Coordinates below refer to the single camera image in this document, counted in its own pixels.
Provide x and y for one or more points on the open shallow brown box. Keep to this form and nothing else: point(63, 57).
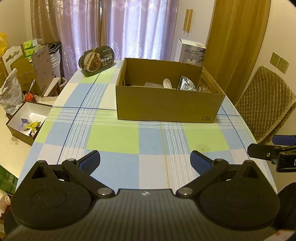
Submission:
point(27, 121)

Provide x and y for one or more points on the purple sheer curtain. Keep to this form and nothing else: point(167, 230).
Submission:
point(133, 29)

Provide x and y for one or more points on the clear plastic case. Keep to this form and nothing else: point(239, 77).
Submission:
point(203, 88)

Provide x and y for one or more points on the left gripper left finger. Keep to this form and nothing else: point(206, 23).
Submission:
point(80, 173)

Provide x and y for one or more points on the crumpled silver plastic bag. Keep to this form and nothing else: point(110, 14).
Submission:
point(11, 93)

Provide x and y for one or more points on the wall power socket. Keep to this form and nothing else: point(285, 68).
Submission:
point(278, 62)

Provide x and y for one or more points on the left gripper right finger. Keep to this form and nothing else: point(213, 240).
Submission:
point(210, 172)

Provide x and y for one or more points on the clear packaged white pad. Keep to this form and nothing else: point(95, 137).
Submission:
point(148, 84)

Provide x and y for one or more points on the white speckled spoon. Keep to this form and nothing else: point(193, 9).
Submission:
point(167, 83)

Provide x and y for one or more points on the checked tablecloth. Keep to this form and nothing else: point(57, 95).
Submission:
point(134, 154)

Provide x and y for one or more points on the dark oval noodle bowl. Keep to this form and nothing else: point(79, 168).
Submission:
point(96, 60)

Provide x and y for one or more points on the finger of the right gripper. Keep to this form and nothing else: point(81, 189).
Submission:
point(284, 140)
point(269, 152)

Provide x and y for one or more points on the silver foil pouch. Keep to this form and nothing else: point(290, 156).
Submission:
point(186, 84)

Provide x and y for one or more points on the green tissue packs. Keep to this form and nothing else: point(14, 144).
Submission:
point(31, 47)

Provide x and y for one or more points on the yellow plastic bag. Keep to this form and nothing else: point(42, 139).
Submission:
point(3, 43)

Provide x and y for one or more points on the brown cardboard carton stack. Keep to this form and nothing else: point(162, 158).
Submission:
point(39, 69)

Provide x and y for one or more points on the large brown cardboard box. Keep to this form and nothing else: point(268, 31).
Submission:
point(135, 102)

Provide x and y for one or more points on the white humidifier box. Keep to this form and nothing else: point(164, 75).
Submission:
point(190, 52)

